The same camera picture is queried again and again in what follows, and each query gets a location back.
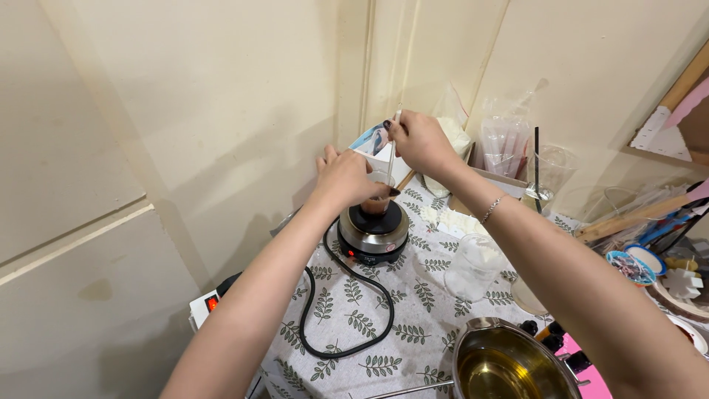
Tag steel pot with yellow liquid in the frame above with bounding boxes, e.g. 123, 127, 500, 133
363, 317, 591, 399

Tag pile of white wax flakes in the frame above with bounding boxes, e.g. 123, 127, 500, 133
418, 205, 489, 237

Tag silver electric hot plate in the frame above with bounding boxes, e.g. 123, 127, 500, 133
337, 199, 411, 266

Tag clear stirring stick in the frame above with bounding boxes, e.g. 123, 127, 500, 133
384, 103, 403, 214

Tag group of dark small bottles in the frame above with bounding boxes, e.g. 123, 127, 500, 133
520, 320, 592, 373

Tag white snowflake candle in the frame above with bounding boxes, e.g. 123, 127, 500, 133
662, 268, 705, 300

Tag wooden handled pink spatula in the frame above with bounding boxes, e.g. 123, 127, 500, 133
575, 180, 709, 245

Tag white dish with red content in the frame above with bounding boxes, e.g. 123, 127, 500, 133
667, 314, 709, 357

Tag plastic bag of white wax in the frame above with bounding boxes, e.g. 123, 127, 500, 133
423, 83, 475, 199

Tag white power strip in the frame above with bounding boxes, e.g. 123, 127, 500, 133
188, 272, 244, 334

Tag pink tray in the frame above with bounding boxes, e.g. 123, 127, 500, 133
554, 332, 613, 399

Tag clear glass cup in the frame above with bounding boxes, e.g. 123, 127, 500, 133
580, 185, 639, 224

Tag black stick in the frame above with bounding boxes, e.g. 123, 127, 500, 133
533, 126, 543, 215

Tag white round bowl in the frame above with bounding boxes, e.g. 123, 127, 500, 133
645, 280, 709, 325

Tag clear bag of plastic tubes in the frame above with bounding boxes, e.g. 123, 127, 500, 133
479, 91, 536, 179

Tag black power cable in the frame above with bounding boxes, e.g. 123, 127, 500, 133
298, 218, 395, 360

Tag blue rimmed white bowl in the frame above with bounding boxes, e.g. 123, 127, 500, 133
626, 244, 668, 277

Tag person's right hand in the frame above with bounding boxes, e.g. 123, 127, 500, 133
383, 109, 464, 181

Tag wooden framed board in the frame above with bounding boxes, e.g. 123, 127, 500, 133
628, 39, 709, 167

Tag glass beaker with brown liquid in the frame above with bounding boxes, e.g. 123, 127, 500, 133
360, 171, 397, 217

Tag small clear glass jar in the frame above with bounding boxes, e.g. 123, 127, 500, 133
510, 275, 549, 317

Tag brown cardboard box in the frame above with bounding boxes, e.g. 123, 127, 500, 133
448, 166, 530, 218

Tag leaf print tablecloth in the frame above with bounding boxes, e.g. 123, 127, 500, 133
259, 174, 582, 399

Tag person's left hand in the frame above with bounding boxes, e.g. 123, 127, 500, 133
311, 145, 401, 215

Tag blue rimmed bowl dried flowers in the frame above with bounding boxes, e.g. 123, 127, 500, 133
605, 250, 658, 288

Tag silver chain bracelet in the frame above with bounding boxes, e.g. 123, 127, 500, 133
481, 194, 509, 225

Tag clear plastic measuring cup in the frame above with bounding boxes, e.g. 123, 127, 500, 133
443, 233, 506, 303

